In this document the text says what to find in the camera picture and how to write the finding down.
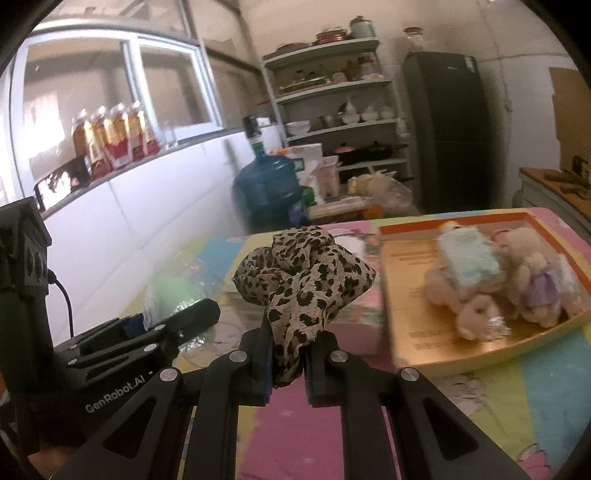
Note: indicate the clear drinking glass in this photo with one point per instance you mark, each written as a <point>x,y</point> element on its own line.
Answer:
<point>169,136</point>

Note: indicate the glass jar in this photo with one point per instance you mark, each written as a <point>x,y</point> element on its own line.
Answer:
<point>414,41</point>

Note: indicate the sliding window frame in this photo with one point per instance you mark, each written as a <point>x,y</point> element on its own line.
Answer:
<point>131,83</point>

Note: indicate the kitchen counter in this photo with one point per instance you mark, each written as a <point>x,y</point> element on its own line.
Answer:
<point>545,194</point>

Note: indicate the white carton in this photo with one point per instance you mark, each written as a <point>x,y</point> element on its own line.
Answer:
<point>304,159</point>

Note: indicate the black cooking pot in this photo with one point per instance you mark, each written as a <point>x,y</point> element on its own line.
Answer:
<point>381,152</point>

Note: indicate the red pot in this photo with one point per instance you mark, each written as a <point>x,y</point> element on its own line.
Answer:
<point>331,37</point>

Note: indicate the black water pump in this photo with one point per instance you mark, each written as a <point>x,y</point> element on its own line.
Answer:
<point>253,131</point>

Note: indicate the pink plush bunny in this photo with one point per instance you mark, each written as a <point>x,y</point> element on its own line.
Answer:
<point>475,314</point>

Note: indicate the blue water jug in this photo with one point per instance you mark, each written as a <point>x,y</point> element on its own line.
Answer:
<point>268,189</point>

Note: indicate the green floral wipes pack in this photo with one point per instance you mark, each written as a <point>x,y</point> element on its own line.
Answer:
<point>468,258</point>

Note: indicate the green tray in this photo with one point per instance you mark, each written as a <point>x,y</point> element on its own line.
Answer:
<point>302,84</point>

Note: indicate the leopard print scrunchie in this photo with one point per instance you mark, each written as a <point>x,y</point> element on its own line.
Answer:
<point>300,277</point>

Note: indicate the grey metal shelf rack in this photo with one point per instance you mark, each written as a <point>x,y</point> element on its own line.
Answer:
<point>332,94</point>

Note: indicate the dark grey fridge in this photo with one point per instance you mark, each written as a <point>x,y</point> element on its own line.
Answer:
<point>445,138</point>

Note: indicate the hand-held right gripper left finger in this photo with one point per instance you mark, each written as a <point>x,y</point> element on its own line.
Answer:
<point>249,369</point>

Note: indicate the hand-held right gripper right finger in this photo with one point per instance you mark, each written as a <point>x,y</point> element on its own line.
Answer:
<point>318,378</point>

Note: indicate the red-lidded pot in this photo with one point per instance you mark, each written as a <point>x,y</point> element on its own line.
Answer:
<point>345,154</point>

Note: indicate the pink white pitcher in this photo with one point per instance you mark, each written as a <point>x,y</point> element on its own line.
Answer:
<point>328,177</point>

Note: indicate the teal canister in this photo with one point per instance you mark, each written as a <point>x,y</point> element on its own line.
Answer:
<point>362,28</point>

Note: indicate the cardboard sheet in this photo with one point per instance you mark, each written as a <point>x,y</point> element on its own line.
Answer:
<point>572,115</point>

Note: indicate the shallow orange-rimmed cardboard box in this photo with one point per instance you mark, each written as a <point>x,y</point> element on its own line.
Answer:
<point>415,300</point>

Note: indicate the red flat dish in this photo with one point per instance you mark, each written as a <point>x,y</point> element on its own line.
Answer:
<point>292,47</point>

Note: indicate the purple fabric scrunchie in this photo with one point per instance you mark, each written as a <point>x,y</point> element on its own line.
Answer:
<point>538,286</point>

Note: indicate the green item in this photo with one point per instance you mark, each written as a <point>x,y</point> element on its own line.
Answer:
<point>171,290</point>

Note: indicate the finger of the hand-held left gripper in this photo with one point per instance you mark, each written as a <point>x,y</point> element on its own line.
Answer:
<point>194,316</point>
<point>120,330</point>

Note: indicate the white bowl on shelf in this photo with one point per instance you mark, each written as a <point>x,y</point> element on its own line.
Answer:
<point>298,128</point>

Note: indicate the plastic bag with food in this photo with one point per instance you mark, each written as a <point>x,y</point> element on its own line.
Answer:
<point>388,194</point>

